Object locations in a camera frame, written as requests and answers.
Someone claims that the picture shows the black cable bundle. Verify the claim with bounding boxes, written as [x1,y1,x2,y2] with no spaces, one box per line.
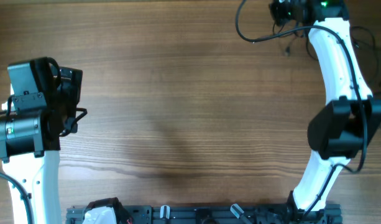
[272,21,381,133]

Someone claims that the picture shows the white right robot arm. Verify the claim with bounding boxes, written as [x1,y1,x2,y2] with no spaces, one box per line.
[269,1,381,213]

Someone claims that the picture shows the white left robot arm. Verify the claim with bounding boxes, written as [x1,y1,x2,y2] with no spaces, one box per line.
[0,57,87,223]

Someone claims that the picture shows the black left camera cable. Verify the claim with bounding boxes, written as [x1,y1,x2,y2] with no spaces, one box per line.
[0,108,34,224]

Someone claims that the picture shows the black camera cable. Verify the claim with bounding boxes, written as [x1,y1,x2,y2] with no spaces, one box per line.
[235,0,369,218]
[0,108,34,224]

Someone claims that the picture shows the black right camera cable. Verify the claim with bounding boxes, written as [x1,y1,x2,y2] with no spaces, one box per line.
[235,0,369,218]

